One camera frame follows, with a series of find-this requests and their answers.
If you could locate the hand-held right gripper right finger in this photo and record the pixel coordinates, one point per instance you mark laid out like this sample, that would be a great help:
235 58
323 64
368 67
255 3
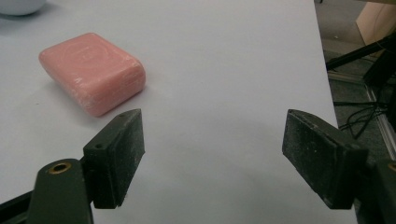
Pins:
323 155

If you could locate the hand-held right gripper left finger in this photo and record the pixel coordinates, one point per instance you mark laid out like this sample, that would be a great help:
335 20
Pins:
109 161

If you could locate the pink soap bar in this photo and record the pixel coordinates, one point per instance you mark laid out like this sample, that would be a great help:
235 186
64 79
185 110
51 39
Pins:
93 73

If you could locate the black metal stand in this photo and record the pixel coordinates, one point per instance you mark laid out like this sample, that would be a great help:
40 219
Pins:
370 56

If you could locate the beige cardboard board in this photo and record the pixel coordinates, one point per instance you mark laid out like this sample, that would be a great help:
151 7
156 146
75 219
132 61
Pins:
375 21

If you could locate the white bowl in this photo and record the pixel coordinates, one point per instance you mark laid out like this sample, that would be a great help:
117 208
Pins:
19 6

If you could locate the aluminium frame rail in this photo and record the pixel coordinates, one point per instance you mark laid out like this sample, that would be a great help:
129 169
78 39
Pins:
378 115

